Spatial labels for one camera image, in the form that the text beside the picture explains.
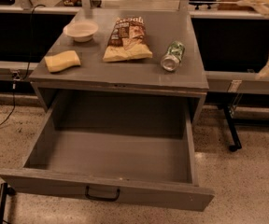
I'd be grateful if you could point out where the green soda can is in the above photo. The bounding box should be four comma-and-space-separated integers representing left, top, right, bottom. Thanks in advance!
161, 41, 185, 72

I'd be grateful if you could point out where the open grey top drawer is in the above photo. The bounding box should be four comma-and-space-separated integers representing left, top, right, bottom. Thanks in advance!
0, 90, 214, 211

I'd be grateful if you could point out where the black table leg with caster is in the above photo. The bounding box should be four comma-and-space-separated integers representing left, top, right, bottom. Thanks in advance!
223, 105, 242, 152

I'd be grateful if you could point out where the brown chip bag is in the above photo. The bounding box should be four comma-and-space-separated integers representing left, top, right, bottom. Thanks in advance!
103, 17, 153, 63

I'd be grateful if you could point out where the white bowl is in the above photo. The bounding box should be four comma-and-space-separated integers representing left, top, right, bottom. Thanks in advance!
63, 21, 99, 42

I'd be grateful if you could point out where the yellow sponge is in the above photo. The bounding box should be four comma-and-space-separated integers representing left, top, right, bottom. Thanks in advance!
44, 50, 81, 73

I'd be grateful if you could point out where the black stand leg bottom left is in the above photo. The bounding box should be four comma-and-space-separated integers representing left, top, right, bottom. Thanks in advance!
0, 183, 16, 224

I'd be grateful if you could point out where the black drawer handle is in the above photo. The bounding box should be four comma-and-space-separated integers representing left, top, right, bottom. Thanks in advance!
85, 186, 120, 202

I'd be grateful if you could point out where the black cable on floor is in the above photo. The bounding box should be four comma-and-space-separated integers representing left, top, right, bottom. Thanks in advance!
0, 3, 48, 135

